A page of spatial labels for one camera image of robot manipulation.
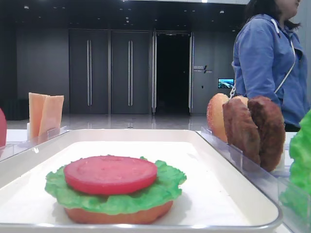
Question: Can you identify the brown meat patty front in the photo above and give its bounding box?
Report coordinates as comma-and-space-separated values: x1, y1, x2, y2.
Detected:
223, 97, 260, 165

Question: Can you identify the brown meat patty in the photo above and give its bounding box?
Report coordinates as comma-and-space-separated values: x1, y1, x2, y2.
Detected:
247, 96, 285, 172
223, 97, 260, 165

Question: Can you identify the green lettuce leaf on tray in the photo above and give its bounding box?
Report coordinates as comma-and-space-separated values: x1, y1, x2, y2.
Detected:
45, 160, 187, 215

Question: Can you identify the red tomato slice on tray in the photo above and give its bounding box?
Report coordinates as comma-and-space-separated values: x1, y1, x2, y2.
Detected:
64, 155, 157, 196

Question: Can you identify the orange cheese slice front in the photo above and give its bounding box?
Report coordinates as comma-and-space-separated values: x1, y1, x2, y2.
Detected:
38, 96, 64, 136

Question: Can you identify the orange cheese slice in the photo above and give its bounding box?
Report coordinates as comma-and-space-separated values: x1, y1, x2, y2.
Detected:
38, 96, 64, 136
29, 92, 48, 138

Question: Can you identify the clear acrylic cheese rack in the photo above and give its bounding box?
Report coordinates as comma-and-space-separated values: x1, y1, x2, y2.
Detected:
17, 123, 68, 149

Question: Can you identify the brown meat patty rear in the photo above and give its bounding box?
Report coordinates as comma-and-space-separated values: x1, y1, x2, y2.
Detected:
247, 96, 285, 172

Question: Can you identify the orange cheese slice rear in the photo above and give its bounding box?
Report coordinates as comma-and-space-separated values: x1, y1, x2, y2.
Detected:
29, 92, 48, 138

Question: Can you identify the red tomato slice in rack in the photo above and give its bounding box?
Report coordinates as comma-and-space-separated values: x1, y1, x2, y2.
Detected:
0, 109, 7, 147

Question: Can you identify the clear acrylic tomato rack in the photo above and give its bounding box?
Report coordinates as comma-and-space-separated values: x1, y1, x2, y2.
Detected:
0, 143, 18, 161

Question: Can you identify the green lettuce in rack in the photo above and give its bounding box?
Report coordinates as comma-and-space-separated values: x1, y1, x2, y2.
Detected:
280, 115, 311, 216

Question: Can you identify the clear acrylic lettuce rack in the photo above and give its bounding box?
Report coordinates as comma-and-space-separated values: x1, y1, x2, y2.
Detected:
277, 178, 311, 233

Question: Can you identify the sesame bun top in rack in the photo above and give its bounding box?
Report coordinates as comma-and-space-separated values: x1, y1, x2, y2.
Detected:
207, 93, 229, 143

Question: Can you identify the dark double door middle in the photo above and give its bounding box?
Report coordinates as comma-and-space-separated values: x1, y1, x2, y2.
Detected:
111, 32, 149, 114

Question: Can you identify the dark double door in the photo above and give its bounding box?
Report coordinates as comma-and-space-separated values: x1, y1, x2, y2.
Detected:
69, 30, 108, 114
111, 32, 149, 114

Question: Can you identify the plain bun slice in rack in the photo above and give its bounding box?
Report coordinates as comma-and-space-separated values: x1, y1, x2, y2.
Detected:
233, 96, 248, 107

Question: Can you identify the dark double door left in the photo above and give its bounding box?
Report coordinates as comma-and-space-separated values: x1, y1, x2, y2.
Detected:
69, 30, 108, 114

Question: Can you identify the bottom bun slice on tray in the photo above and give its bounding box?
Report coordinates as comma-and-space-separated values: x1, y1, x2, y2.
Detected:
64, 201, 173, 224

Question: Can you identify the white rectangular serving tray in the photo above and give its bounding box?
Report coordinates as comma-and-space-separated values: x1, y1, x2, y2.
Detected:
0, 129, 283, 233

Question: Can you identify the person in blue hoodie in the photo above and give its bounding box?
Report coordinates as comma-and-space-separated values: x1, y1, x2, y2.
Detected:
232, 0, 311, 132

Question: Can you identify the clear acrylic rack right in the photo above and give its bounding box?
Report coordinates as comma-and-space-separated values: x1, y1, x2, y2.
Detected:
201, 126, 290, 181

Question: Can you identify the small wall display screen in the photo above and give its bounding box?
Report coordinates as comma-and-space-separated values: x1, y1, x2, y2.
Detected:
218, 79, 234, 89

